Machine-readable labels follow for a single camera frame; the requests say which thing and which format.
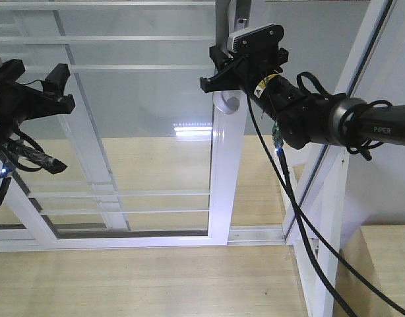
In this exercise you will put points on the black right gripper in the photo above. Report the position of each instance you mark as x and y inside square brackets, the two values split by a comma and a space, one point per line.
[248, 72]

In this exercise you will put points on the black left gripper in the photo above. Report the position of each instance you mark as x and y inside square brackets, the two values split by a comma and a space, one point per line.
[19, 102]

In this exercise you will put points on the silver door handle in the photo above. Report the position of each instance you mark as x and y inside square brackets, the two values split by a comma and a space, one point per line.
[227, 101]

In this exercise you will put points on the white framed transparent sliding door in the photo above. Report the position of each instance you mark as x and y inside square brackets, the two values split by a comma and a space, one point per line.
[135, 69]

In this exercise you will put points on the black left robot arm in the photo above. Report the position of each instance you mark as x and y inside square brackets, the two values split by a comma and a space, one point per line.
[26, 154]

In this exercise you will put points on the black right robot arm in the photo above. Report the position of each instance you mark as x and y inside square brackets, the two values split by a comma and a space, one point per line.
[306, 113]

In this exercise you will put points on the silver door lock plate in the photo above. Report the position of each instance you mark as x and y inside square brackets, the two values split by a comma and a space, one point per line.
[242, 12]

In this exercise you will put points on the white diagonal support brace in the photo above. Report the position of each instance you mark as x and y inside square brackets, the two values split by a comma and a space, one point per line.
[321, 188]

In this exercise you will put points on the light wooden base platform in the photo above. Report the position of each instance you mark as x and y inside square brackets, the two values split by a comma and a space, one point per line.
[138, 226]

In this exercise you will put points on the light wooden box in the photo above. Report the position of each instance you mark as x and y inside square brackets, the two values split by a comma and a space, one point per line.
[378, 253]

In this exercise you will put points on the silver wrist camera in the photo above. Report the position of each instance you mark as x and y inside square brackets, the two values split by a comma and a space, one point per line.
[251, 40]

